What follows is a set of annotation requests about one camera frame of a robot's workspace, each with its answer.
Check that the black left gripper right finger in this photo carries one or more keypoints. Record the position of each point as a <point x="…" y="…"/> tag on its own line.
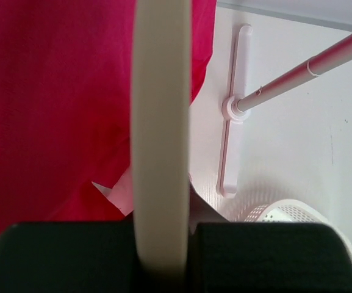
<point x="229" y="256"/>

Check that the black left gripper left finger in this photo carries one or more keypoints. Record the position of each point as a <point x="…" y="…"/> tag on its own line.
<point x="69" y="257"/>

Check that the white perforated basket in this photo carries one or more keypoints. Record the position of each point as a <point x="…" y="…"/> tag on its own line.
<point x="293" y="211"/>

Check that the magenta t shirt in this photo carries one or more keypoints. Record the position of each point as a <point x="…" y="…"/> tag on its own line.
<point x="64" y="107"/>

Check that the beige hanger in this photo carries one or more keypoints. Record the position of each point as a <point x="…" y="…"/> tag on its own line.
<point x="161" y="81"/>

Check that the silver clothes rack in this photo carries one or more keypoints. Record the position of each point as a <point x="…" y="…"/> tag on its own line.
<point x="236" y="109"/>

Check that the light pink t shirt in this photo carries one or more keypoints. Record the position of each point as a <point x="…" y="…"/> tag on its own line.
<point x="122" y="194"/>

